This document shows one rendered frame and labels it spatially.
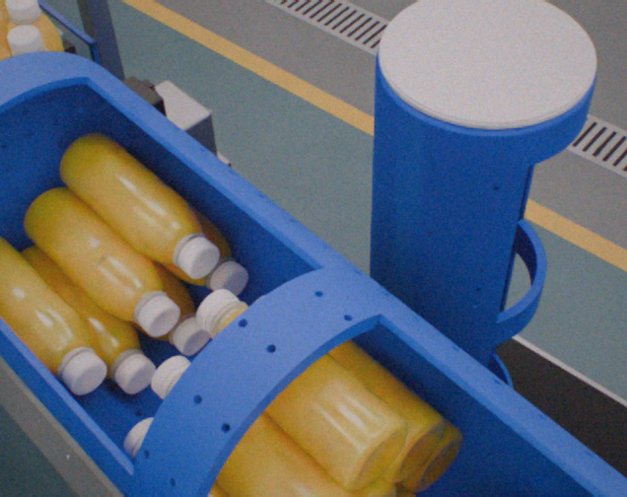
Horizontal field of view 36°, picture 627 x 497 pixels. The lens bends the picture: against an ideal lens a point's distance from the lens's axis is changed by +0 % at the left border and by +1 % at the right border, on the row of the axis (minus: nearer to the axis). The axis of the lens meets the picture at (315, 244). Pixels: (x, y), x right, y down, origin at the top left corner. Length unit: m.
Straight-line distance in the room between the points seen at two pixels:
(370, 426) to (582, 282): 1.69
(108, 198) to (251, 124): 1.75
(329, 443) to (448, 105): 0.58
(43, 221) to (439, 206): 0.53
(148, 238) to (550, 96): 0.54
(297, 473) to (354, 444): 0.06
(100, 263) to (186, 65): 2.00
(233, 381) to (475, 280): 0.73
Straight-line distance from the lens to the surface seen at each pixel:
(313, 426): 0.74
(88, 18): 1.65
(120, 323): 1.00
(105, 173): 0.99
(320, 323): 0.73
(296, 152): 2.62
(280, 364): 0.71
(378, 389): 0.80
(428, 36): 1.30
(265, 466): 0.76
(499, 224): 1.31
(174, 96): 1.50
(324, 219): 2.45
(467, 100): 1.21
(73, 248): 1.00
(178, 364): 0.84
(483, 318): 1.48
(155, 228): 0.94
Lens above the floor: 1.82
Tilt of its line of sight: 50 degrees down
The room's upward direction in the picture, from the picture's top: 2 degrees counter-clockwise
